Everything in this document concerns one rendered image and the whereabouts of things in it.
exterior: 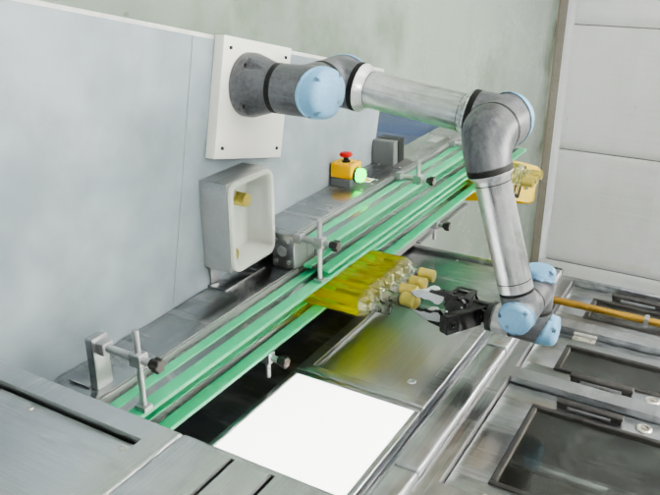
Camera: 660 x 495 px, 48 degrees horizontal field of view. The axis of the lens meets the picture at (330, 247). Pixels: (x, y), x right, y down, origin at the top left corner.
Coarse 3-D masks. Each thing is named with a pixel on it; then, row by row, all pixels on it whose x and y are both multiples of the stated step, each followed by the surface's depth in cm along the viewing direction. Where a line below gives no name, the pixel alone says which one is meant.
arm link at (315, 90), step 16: (288, 64) 170; (304, 64) 171; (320, 64) 171; (272, 80) 168; (288, 80) 166; (304, 80) 164; (320, 80) 164; (336, 80) 168; (272, 96) 169; (288, 96) 166; (304, 96) 164; (320, 96) 165; (336, 96) 169; (288, 112) 170; (304, 112) 167; (320, 112) 167; (336, 112) 171
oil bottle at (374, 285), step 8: (344, 272) 198; (336, 280) 196; (344, 280) 194; (352, 280) 194; (360, 280) 194; (368, 280) 194; (376, 280) 194; (368, 288) 191; (376, 288) 191; (384, 288) 193; (376, 296) 191
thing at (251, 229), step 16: (256, 176) 177; (272, 176) 183; (256, 192) 186; (272, 192) 185; (240, 208) 186; (256, 208) 188; (272, 208) 186; (240, 224) 188; (256, 224) 190; (272, 224) 188; (240, 240) 189; (256, 240) 191; (272, 240) 189; (240, 256) 184; (256, 256) 185
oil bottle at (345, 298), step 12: (324, 288) 191; (336, 288) 191; (348, 288) 191; (360, 288) 191; (312, 300) 194; (324, 300) 192; (336, 300) 190; (348, 300) 188; (360, 300) 186; (372, 300) 188; (348, 312) 190; (360, 312) 188
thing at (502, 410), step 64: (448, 256) 256; (320, 320) 214; (576, 320) 215; (256, 384) 184; (512, 384) 185; (576, 384) 182; (640, 384) 185; (448, 448) 159; (512, 448) 162; (576, 448) 163; (640, 448) 163
